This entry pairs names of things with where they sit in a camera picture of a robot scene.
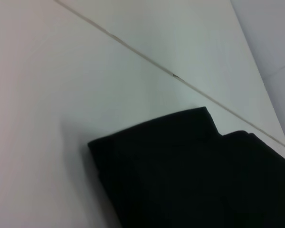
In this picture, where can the black t-shirt with FREE print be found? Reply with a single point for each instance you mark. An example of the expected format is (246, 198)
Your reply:
(192, 178)

